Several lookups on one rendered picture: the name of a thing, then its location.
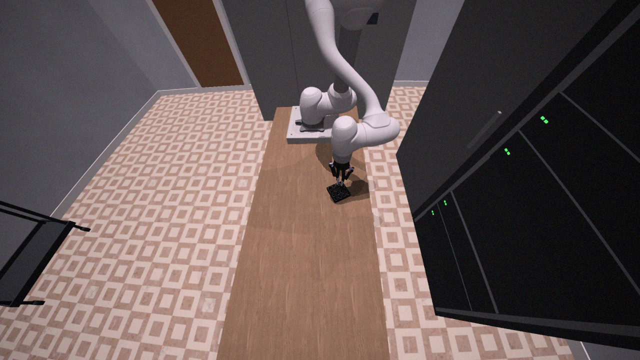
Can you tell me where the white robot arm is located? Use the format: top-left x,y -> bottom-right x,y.
295,0 -> 401,164

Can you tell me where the black knob box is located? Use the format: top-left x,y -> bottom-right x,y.
326,181 -> 351,203

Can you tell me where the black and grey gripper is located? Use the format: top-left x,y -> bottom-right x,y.
328,161 -> 354,186

